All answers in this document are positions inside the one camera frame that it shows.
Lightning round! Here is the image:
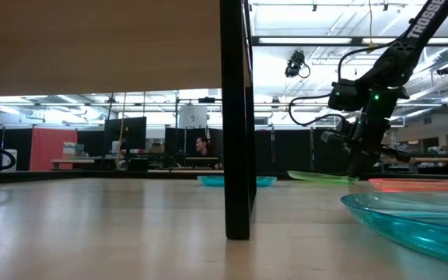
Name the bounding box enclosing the white box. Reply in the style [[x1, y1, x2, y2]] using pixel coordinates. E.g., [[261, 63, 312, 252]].
[[1, 149, 18, 171]]

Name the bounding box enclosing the printed cardboard box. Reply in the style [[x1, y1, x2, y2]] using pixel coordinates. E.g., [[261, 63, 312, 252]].
[[62, 142, 86, 159]]

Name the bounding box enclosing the black display screen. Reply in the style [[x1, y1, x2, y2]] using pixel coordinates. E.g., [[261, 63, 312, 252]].
[[103, 116, 147, 151]]

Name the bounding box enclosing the yellow hanging strap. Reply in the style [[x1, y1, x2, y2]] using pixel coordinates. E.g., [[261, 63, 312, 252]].
[[117, 91, 128, 164]]

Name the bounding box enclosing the black partition curtain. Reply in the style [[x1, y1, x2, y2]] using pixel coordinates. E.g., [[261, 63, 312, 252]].
[[164, 127, 222, 169], [255, 128, 350, 174], [77, 130, 107, 159]]

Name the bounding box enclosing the wooden workbench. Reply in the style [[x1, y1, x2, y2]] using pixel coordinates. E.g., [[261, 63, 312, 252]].
[[410, 156, 448, 175]]

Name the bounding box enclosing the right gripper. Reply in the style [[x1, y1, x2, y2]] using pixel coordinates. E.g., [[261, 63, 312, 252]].
[[348, 115, 412, 181]]

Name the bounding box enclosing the red partition panel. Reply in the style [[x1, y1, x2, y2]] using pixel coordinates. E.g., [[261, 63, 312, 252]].
[[29, 128, 79, 172]]

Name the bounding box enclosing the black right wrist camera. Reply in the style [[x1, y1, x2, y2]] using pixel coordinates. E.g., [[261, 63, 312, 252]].
[[320, 129, 350, 145]]

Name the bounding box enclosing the translucent blue plastic plate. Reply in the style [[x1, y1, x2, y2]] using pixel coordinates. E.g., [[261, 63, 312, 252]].
[[340, 191, 448, 270], [197, 175, 278, 188]]

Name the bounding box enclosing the black curved cable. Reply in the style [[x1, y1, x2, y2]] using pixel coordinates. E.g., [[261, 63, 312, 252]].
[[0, 143, 19, 172]]

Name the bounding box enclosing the person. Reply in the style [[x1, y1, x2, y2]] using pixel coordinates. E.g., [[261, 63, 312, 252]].
[[194, 135, 222, 170]]

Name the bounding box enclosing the yellow hanging cord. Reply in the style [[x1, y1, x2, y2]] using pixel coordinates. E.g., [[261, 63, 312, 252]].
[[367, 0, 380, 54]]

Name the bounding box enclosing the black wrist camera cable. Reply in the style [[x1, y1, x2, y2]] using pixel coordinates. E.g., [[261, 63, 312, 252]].
[[288, 40, 399, 128]]

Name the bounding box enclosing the translucent orange plastic plate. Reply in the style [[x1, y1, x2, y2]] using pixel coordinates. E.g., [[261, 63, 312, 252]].
[[368, 177, 448, 194]]

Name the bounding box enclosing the white round column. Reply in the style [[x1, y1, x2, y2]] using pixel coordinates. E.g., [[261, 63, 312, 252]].
[[178, 104, 208, 129]]

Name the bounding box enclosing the translucent green plastic plate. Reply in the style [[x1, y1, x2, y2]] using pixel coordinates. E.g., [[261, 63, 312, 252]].
[[287, 170, 361, 185]]

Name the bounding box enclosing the wooden table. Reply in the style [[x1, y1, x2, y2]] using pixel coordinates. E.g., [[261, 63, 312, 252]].
[[51, 157, 96, 171]]

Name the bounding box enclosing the wooden shelf with black legs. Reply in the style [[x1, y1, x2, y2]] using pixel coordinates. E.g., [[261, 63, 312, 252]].
[[0, 0, 257, 241]]

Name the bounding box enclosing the black overhead camera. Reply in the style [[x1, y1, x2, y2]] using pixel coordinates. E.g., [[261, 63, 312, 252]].
[[285, 49, 311, 79]]

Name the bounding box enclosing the black aluminium table frame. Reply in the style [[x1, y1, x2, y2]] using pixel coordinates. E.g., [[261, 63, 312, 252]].
[[0, 169, 448, 189]]

